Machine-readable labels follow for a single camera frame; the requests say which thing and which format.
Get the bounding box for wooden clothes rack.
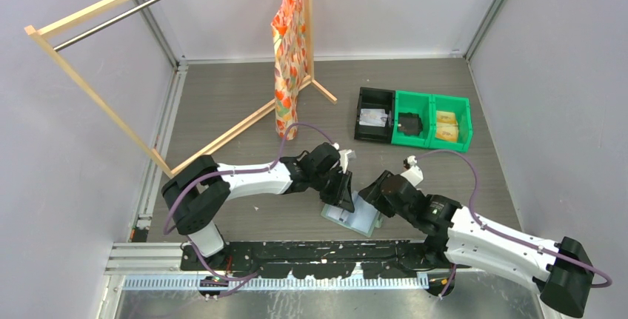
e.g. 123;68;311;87
24;0;338;178

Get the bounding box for green bin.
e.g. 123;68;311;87
429;94;474;153
392;90;435;148

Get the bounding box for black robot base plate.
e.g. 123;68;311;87
205;240;452;280

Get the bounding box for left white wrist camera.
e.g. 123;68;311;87
333;143;356;173

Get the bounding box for black cards in bin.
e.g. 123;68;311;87
397;113;424;136

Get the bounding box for orange floral hanging cloth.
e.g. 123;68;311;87
270;0;308;140

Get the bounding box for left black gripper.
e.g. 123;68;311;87
311;168;355;213

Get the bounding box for black storage bin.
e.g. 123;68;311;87
354;87;395;144

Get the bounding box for white cards in bin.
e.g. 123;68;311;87
358;109;389;127

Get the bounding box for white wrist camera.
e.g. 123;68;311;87
333;143;356;173
401;155;424;188

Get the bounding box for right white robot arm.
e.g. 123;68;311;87
358;171;594;318

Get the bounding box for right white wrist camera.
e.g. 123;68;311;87
401;155;424;188

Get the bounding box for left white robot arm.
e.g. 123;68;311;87
161;142;355;270

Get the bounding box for green bin middle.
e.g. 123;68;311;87
392;90;435;148

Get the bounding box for green bin right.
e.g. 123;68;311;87
429;94;474;153

